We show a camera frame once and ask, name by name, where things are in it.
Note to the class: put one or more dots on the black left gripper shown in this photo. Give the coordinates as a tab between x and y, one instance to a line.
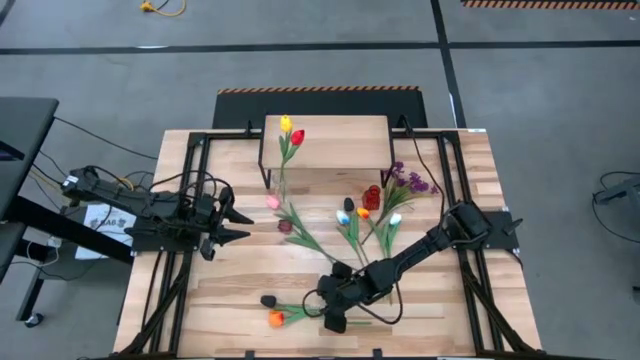
210	220

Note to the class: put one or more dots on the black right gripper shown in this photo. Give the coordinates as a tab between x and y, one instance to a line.
350	290

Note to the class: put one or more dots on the pink artificial tulip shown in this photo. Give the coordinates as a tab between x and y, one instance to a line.
272	202

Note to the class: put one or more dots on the maroon artificial tulip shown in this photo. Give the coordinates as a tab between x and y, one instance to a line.
285	226

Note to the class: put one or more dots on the orange artificial tulip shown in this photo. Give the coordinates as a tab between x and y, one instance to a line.
276	318

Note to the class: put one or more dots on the clear glass vase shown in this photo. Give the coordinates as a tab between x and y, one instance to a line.
281	192

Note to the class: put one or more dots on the black artificial tulip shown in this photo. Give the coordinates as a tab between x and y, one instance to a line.
268	301
348	204

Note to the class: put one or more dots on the white and blue artificial tulip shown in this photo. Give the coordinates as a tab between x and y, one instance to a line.
395	218
342	217

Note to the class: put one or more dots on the yellow and red artificial tulip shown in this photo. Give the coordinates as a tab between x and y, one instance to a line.
363	213

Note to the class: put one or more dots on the red glass vase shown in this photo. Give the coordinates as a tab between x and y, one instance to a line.
371	198

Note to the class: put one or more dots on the purple artificial flower bunch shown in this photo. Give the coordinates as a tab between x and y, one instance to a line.
415	182

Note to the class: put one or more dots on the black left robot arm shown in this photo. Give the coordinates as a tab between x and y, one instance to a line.
150	205

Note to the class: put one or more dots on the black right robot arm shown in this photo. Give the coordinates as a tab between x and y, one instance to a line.
425	242

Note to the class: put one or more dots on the wooden shelf with black legs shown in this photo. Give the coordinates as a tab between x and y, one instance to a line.
340	142

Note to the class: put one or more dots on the white printed paper sheet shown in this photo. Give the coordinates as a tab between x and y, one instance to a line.
102	222

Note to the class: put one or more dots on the black desk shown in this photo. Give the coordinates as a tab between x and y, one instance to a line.
25	130

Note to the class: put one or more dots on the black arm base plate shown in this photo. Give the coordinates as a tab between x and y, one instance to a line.
150	242
505	230

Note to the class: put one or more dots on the black metal table frame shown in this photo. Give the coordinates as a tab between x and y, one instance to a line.
181	300

